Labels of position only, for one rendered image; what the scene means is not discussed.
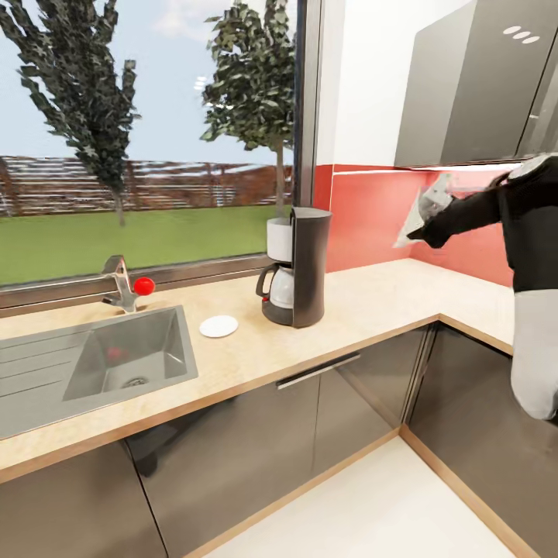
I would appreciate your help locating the countertop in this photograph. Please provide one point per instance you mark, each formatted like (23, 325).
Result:
(481, 309)
(358, 313)

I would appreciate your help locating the cabinet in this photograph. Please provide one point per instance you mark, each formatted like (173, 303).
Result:
(465, 411)
(166, 491)
(483, 85)

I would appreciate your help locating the fixed window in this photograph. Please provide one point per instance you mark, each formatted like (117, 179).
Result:
(166, 131)

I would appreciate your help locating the coffee maker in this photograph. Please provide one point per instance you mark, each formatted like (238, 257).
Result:
(298, 247)

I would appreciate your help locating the saucer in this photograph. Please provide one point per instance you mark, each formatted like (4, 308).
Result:
(219, 326)

